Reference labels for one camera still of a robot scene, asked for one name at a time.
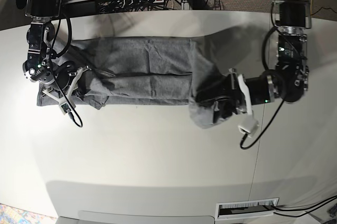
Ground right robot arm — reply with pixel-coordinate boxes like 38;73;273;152
23;0;84;96

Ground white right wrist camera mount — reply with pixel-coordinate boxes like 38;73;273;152
42;66;91;115

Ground black cables at table edge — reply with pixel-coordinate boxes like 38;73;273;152
271;195;337;217

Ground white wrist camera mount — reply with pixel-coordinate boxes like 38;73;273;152
229;68;259;140
42;66;91;115

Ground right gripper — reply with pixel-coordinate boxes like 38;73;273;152
51;62;86;100

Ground black power strip red switch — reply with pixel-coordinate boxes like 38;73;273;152
95;0;170;14

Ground grey T-shirt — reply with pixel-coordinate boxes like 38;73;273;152
36;37;237;129

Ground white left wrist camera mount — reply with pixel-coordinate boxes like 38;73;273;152
229;68;259;140

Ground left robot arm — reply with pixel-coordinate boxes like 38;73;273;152
190;0;311;128

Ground table cable grommet slot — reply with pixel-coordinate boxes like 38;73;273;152
215;198;279;221

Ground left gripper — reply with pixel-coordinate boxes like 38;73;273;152
196;73;286;124

